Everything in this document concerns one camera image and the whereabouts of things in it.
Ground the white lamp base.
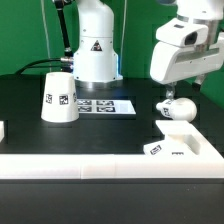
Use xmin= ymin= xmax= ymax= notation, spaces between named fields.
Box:
xmin=143 ymin=120 xmax=200 ymax=156

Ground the white lamp shade cone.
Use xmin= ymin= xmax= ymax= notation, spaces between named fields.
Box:
xmin=41 ymin=72 xmax=79 ymax=123

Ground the black cable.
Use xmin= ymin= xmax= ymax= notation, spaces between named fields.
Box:
xmin=14 ymin=57 xmax=75 ymax=76

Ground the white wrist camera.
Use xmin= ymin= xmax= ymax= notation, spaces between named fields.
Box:
xmin=156 ymin=18 xmax=208 ymax=47

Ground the grey thin cable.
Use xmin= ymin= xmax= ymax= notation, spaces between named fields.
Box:
xmin=40 ymin=0 xmax=52 ymax=61

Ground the white lamp bulb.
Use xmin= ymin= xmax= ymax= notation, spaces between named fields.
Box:
xmin=156 ymin=98 xmax=197 ymax=122

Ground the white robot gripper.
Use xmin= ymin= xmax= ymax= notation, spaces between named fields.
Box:
xmin=150 ymin=32 xmax=224 ymax=99

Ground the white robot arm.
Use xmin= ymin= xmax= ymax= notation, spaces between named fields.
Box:
xmin=74 ymin=0 xmax=224 ymax=99

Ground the white marker sheet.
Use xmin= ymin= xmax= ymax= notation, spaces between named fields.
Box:
xmin=78 ymin=99 xmax=136 ymax=115

